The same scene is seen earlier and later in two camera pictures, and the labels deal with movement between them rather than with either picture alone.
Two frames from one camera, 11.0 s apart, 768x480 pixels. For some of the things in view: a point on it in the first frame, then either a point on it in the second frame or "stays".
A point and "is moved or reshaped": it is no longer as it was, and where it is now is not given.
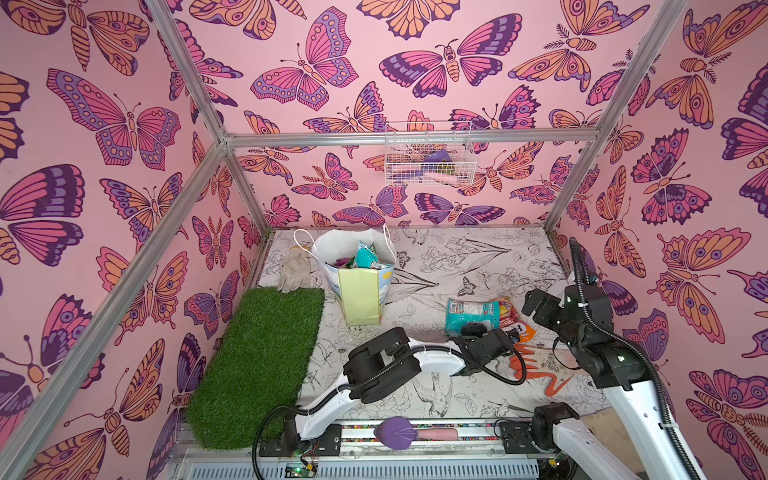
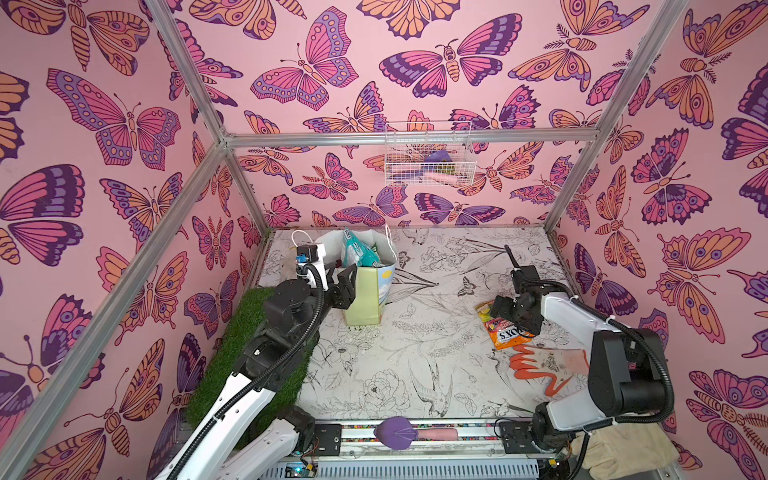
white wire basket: [429, 153] stays
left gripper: [473, 333] to [337, 296]
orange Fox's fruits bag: [510, 320] is moved or reshaped
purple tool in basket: [438, 156] stays
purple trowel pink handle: [396, 432] stays
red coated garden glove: [557, 364] stays
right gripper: [545, 306] to [524, 282]
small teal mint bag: [460, 312] to [353, 250]
